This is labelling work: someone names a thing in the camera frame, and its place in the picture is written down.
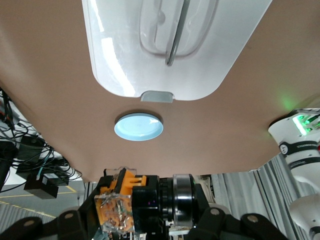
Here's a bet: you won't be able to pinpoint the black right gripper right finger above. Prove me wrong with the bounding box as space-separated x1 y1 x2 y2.
172 183 290 240

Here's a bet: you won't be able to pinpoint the white lidded box grey latches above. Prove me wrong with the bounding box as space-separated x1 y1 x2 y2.
81 0 273 104

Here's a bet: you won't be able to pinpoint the grey pleated curtain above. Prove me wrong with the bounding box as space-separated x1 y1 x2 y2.
204 153 305 240

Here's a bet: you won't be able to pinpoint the light blue round plate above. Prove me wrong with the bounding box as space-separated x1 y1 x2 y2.
114 111 165 143

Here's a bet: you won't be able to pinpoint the black cable tangle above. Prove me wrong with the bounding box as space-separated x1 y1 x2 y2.
0 86 85 193

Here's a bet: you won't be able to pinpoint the black power adapter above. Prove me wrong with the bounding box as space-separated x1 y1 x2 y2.
23 173 60 200

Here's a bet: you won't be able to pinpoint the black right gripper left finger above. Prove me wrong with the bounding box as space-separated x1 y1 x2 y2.
0 174 112 240

